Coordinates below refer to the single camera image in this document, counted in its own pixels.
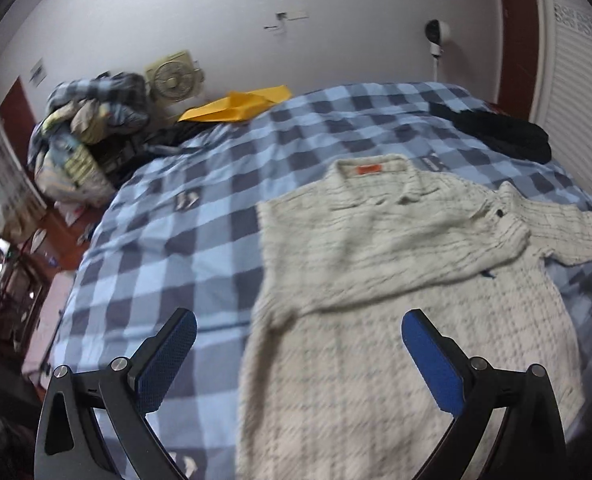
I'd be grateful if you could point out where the cream plaid knit shirt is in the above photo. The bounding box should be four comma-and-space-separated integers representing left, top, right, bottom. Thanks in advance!
235, 155, 592, 479

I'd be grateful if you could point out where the pile of clothes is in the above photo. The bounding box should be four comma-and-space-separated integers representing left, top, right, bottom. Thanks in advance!
27, 73, 150, 207

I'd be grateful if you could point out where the blue checkered bed cover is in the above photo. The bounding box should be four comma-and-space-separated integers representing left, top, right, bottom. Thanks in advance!
51, 82, 592, 479

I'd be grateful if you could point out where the black garment on bed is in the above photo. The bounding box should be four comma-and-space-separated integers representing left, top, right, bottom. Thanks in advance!
428, 102, 552, 165

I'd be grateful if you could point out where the yellow paper envelope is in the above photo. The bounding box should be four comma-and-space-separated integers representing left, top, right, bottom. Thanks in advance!
178, 84, 293, 122

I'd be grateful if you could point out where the dark red wooden door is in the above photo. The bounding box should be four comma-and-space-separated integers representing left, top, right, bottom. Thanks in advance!
497, 0, 539, 120

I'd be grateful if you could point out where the white louvered wardrobe door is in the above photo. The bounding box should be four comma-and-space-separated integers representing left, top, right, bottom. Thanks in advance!
530, 0, 592, 194

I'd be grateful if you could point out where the beige box fan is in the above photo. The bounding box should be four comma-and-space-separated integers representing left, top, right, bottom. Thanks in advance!
144, 50, 205, 104

